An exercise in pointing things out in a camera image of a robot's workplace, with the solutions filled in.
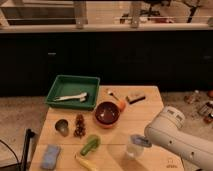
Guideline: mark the green plastic tray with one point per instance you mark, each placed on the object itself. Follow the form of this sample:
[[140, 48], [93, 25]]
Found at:
[[69, 85]]

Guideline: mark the dark red bowl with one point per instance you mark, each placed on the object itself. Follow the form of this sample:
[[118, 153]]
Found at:
[[106, 114]]

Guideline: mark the blue sponge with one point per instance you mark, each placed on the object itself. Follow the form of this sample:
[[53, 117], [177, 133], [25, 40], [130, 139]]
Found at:
[[50, 157]]

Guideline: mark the orange ball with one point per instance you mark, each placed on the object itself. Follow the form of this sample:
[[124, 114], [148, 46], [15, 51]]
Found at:
[[121, 105]]

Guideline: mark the brown pine cone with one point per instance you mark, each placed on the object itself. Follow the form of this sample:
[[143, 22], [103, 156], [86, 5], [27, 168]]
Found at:
[[80, 129]]

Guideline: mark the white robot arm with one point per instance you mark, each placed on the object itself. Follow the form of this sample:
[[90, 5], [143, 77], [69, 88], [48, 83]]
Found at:
[[165, 131]]

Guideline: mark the black stand left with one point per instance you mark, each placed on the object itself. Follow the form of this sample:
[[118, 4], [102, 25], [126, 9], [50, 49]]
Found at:
[[21, 163]]

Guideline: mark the white bone toy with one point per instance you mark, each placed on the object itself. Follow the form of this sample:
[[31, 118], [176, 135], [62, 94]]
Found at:
[[81, 97]]

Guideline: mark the white paper cup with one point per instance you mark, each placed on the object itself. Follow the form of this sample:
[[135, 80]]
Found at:
[[133, 151]]

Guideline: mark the small brush with handle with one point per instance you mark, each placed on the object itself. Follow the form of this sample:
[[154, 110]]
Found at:
[[109, 92]]

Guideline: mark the green toy vegetable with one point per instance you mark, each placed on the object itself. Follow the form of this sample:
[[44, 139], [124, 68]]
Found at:
[[93, 142]]

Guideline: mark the blue grey towel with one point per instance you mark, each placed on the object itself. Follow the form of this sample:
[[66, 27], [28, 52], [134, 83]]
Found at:
[[140, 140]]

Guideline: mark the small metal cup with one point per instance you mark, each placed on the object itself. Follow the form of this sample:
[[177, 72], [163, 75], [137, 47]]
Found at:
[[62, 127]]

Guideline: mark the black wooden brush block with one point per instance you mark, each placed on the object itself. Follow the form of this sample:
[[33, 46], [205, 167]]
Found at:
[[133, 99]]

